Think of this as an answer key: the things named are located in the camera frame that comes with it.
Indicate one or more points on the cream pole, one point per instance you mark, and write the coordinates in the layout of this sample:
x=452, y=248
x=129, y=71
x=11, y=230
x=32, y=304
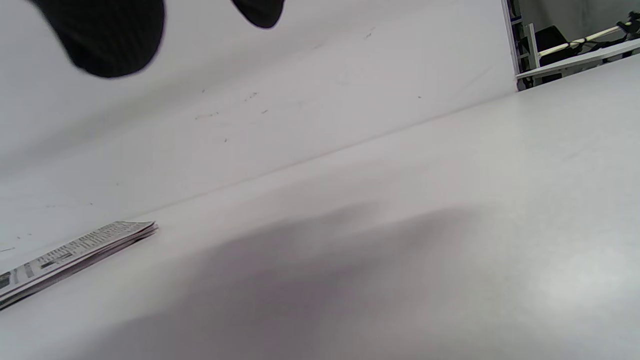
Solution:
x=580, y=41

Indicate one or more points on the printed newspaper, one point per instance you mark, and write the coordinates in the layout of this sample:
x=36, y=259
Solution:
x=75, y=247

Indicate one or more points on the white backdrop board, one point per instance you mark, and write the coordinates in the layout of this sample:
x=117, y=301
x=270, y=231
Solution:
x=300, y=75

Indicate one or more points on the white table leg frame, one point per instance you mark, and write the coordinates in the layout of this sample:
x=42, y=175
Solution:
x=580, y=59

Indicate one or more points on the person's right hand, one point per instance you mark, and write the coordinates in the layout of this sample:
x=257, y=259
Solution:
x=110, y=35

